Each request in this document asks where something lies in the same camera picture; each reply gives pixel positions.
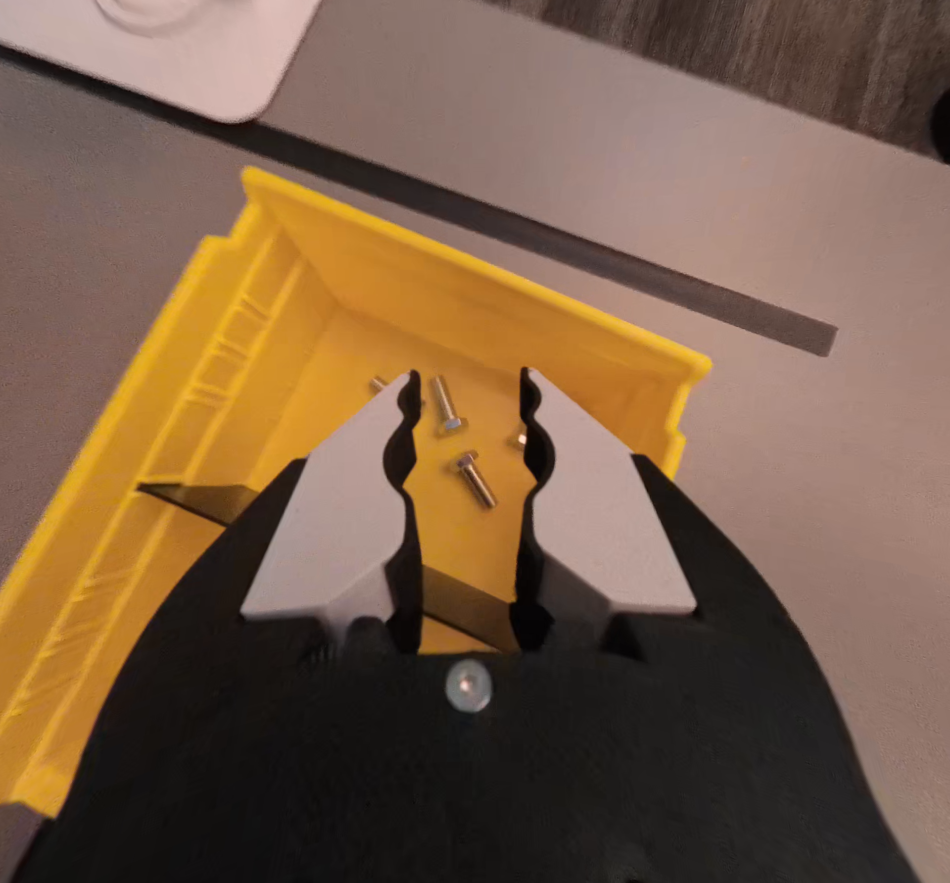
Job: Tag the black bin divider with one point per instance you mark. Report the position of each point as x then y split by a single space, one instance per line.
200 501

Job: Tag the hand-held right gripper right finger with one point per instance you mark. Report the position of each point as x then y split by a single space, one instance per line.
608 526

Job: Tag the steel hex bolt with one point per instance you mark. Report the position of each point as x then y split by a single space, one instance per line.
379 383
475 480
444 404
518 440

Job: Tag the yellow plastic bin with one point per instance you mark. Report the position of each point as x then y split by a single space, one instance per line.
475 304

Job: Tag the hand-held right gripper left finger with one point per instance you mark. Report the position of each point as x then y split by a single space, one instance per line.
326 526

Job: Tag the white rounded tray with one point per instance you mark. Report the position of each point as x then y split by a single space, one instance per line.
245 59

